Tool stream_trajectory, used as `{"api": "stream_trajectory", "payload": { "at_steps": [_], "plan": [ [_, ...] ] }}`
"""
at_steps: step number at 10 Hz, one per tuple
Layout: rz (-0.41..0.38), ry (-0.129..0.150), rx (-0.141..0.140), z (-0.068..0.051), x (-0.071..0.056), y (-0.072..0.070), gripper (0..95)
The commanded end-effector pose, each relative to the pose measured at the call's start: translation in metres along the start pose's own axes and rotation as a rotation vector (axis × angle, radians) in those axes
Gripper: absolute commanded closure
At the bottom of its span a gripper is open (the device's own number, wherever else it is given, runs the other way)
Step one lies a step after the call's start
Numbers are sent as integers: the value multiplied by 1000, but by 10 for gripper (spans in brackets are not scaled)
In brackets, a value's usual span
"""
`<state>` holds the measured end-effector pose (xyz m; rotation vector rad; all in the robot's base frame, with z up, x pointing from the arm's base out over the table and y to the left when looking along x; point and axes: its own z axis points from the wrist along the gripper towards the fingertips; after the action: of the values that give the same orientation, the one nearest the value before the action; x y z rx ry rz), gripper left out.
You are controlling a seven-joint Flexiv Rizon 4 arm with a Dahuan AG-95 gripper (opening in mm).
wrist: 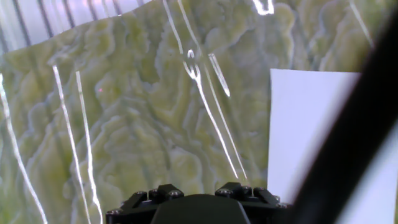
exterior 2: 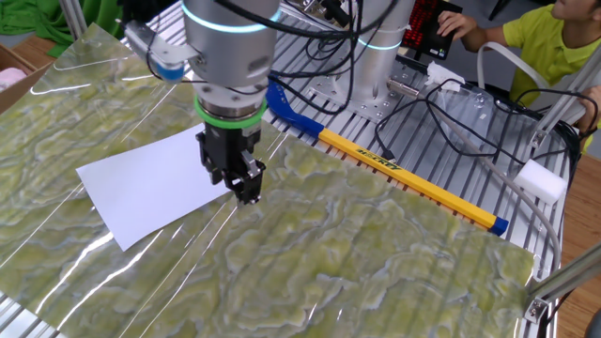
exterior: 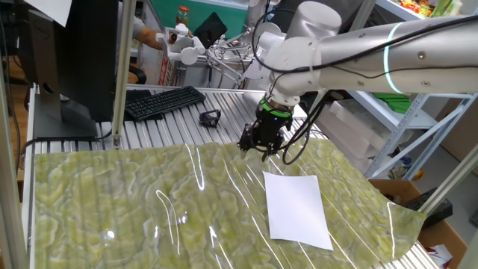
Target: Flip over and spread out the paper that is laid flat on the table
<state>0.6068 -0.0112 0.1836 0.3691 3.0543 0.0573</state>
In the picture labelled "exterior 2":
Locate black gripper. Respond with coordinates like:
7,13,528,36
195,124,267,206

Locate white paper sheet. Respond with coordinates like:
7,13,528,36
75,123,232,253

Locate operator bare forearm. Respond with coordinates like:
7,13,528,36
462,25,516,53

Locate operator hand on keypad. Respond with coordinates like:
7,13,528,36
436,10,480,48

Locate operator hand behind post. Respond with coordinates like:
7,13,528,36
576,85,601,135

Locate green marble pattern mat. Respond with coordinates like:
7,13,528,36
0,22,536,338

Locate blue yellow hockey stick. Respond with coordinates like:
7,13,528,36
265,79,510,238

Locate black cylindrical tool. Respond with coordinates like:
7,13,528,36
321,0,353,27

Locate white plastic adapter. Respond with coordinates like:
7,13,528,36
424,60,467,93

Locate black keypad with red lights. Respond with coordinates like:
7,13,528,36
401,0,464,61

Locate clear plastic sheet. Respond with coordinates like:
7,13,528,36
434,86,501,142

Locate brown cardboard box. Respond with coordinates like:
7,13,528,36
0,43,52,115

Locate pink soft item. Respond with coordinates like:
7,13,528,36
0,67,28,94

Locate white curved chair armrest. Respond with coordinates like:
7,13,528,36
476,40,548,90

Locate green cloth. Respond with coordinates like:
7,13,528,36
0,0,126,58

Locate white foam block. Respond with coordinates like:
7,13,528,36
513,159,568,206

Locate person in yellow shirt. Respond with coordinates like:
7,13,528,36
501,0,601,154

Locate thin black table cable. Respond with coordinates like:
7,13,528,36
374,77,600,163

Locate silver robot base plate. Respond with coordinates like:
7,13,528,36
309,49,426,124

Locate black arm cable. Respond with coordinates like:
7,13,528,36
213,0,400,116

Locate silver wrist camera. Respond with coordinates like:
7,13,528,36
122,19,201,85

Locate aluminium frame post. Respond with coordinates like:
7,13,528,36
522,241,601,325
530,44,601,149
58,0,89,41

